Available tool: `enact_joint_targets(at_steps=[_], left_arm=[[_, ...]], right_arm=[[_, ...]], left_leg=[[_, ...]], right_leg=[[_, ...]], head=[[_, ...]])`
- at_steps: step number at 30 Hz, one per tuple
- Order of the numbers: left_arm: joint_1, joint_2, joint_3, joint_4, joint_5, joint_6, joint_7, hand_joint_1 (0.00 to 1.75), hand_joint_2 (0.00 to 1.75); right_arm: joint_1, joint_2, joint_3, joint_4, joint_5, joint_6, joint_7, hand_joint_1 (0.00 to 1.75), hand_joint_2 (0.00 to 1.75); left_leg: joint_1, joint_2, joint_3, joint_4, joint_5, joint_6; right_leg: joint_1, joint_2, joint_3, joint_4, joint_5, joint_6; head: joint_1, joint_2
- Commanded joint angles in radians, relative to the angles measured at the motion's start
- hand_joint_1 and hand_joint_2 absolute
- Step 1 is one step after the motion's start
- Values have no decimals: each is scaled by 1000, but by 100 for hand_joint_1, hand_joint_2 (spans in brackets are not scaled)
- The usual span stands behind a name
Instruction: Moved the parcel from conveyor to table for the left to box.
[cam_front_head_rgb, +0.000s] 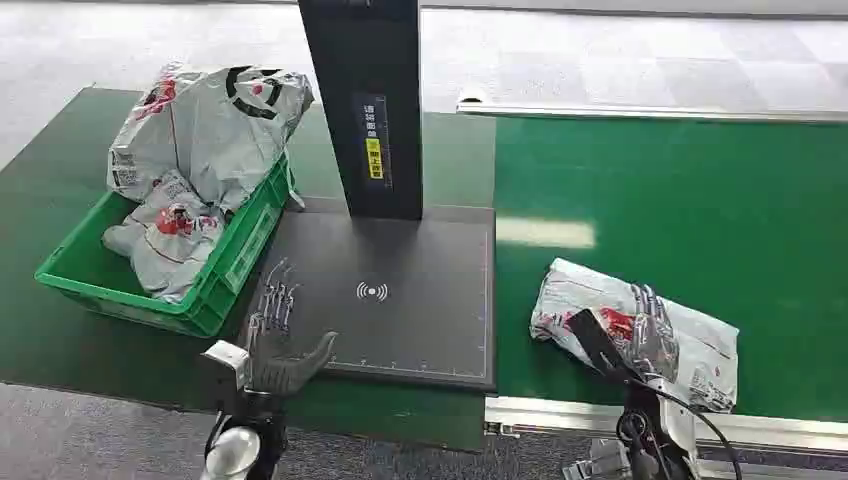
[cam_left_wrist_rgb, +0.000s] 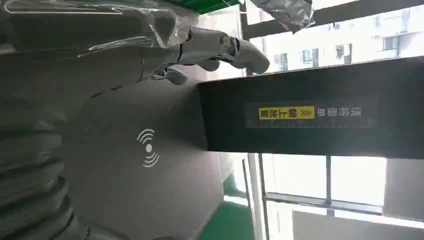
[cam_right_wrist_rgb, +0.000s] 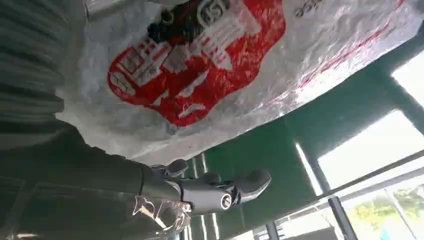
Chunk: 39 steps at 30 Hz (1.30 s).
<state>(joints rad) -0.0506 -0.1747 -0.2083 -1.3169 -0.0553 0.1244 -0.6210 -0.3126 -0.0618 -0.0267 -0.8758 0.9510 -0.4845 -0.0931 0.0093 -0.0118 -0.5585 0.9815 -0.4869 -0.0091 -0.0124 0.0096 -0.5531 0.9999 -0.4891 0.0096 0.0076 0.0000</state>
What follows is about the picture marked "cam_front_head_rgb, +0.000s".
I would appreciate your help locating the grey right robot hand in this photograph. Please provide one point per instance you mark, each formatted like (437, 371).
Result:
(652, 344)

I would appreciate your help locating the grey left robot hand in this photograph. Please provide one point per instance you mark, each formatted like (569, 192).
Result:
(278, 364)

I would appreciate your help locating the white plastic parcel with label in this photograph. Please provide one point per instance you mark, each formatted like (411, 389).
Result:
(702, 344)

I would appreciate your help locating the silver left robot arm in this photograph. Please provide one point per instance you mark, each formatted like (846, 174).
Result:
(245, 437)

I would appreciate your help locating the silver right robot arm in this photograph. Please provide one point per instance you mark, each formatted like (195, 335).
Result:
(652, 437)

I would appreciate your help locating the green conveyor belt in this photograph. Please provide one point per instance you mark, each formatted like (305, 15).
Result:
(696, 199)

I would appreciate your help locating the small white parcel red print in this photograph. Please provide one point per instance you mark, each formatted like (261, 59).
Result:
(169, 245)

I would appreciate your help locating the green plastic crate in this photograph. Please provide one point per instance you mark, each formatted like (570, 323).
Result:
(86, 272)

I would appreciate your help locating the yellow label sticker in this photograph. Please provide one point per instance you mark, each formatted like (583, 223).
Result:
(374, 158)

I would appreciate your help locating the large white parcel black print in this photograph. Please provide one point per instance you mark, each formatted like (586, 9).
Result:
(212, 139)

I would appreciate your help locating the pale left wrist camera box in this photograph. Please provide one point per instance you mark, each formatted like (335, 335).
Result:
(228, 361)

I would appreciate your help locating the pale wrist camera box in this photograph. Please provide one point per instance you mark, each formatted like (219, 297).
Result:
(228, 361)
(681, 417)

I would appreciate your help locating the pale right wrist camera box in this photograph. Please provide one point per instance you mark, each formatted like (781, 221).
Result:
(681, 417)

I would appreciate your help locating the grey metal bracket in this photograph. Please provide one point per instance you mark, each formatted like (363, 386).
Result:
(596, 462)

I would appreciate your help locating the silver conveyor rail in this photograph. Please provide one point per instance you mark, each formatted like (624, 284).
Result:
(649, 111)
(762, 430)

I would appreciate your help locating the black scanner base plate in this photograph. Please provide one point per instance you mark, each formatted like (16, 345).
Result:
(411, 311)

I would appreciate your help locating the black scanner post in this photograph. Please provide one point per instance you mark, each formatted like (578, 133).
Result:
(361, 99)

